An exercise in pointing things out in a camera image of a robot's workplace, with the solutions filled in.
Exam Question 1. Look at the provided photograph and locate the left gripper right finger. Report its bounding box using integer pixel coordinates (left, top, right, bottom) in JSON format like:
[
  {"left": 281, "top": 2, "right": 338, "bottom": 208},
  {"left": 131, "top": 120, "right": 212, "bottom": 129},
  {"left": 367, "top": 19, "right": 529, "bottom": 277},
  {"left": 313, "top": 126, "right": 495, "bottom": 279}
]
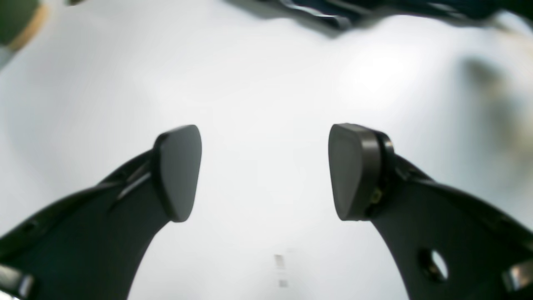
[{"left": 328, "top": 123, "right": 533, "bottom": 300}]

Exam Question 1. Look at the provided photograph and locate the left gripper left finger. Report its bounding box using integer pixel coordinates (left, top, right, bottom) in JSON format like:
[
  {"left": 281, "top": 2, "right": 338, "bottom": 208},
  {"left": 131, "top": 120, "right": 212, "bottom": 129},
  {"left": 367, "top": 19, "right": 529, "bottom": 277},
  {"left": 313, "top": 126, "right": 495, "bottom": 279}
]
[{"left": 0, "top": 125, "right": 202, "bottom": 300}]

